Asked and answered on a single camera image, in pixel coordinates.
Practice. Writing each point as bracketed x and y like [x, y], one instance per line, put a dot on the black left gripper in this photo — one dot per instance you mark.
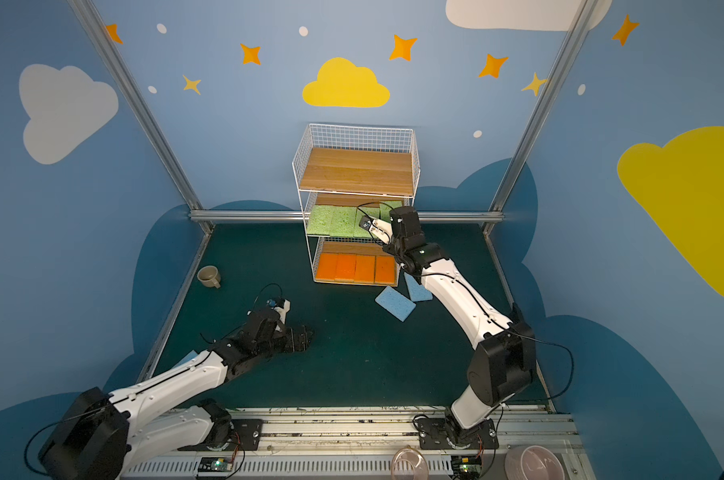
[287, 339]

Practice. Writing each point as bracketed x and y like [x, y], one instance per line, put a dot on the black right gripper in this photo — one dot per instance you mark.
[402, 218]

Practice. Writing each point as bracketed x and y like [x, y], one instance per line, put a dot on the green sponge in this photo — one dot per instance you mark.
[320, 222]
[386, 207]
[343, 222]
[360, 213]

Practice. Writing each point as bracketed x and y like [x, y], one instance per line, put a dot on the blue sponge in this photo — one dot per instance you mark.
[189, 357]
[417, 292]
[395, 303]

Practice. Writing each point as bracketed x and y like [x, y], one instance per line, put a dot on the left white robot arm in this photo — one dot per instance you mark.
[102, 435]

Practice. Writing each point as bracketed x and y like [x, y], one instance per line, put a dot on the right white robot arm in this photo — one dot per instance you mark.
[504, 359]

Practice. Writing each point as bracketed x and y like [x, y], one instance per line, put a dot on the beige mug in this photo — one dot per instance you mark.
[209, 276]

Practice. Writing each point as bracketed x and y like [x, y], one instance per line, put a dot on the pink divided bowl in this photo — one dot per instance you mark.
[533, 462]

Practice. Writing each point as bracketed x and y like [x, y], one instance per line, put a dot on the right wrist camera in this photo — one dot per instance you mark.
[377, 228]

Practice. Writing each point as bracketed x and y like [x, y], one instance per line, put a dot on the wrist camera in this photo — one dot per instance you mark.
[282, 307]
[377, 228]

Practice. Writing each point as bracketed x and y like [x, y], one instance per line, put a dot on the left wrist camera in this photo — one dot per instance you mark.
[282, 307]

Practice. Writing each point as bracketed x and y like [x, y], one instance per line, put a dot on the white wire wooden shelf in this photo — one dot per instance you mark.
[353, 166]

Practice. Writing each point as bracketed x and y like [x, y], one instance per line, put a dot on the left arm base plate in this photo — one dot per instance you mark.
[242, 433]

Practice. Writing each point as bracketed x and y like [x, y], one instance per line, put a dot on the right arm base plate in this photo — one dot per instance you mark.
[447, 434]

